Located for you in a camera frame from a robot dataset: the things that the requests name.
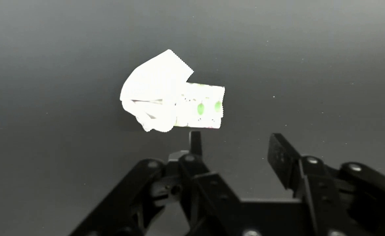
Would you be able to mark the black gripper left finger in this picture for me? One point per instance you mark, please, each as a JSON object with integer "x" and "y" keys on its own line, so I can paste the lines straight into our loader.
{"x": 187, "y": 183}

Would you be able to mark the white cloth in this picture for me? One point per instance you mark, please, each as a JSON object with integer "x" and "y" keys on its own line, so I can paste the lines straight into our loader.
{"x": 166, "y": 91}

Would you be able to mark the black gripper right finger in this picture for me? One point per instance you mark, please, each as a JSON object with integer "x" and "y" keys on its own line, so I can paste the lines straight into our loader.
{"x": 331, "y": 196}

